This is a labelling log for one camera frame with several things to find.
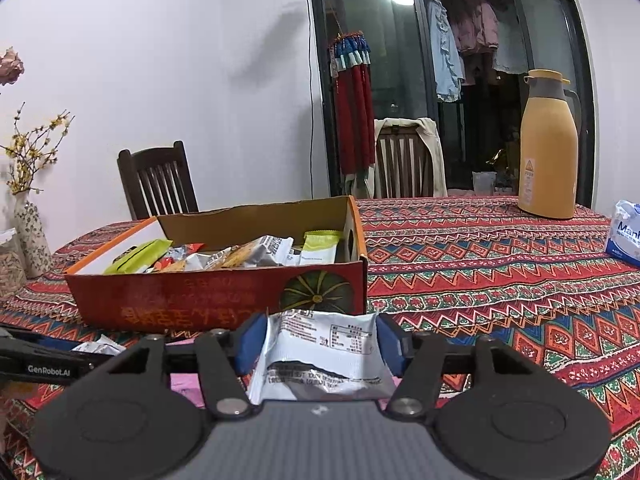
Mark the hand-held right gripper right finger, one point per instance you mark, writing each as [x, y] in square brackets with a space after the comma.
[392, 345]

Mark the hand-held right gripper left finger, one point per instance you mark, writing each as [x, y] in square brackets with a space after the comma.
[250, 345]

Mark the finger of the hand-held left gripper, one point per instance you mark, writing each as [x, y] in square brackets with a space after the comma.
[100, 362]
[35, 340]

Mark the orange red cardboard box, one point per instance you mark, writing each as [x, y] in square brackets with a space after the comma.
[200, 300]

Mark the silver white snack packet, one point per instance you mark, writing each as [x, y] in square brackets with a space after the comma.
[320, 350]

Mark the orange cracker packet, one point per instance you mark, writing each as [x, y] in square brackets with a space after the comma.
[240, 256]

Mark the green snack packet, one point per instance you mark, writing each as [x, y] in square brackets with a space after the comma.
[140, 255]

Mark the pale green white packet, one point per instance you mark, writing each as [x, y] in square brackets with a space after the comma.
[317, 247]

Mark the pink packet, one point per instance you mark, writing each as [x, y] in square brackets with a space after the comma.
[185, 390]

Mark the floral ceramic vase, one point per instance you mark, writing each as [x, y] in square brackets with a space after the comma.
[32, 240]

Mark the red patterned tablecloth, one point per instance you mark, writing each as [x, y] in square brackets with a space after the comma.
[475, 280]

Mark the yellow flower branches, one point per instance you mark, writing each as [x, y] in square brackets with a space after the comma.
[25, 160]

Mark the dark wooden chair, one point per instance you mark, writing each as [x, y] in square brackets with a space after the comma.
[400, 160]
[160, 180]

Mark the white plastic bucket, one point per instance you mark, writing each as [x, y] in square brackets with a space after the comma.
[485, 183]

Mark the chair with beige cloth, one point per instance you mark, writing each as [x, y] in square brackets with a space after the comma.
[432, 150]

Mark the red hanging tassels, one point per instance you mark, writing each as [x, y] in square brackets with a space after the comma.
[357, 110]

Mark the yellow thermos jug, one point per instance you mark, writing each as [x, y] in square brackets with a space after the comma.
[547, 160]

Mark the blue white tissue pack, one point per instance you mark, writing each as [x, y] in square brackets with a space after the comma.
[625, 235]

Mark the pink artificial flowers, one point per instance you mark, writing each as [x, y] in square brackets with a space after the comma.
[10, 67]

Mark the black framed glass door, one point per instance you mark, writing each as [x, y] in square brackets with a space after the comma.
[380, 60]

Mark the light blue hanging shirt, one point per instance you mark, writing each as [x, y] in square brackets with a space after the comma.
[445, 50]

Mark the white hanging garment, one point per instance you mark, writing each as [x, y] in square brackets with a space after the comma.
[510, 55]

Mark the pink hanging garment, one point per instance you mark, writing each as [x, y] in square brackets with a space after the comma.
[475, 25]

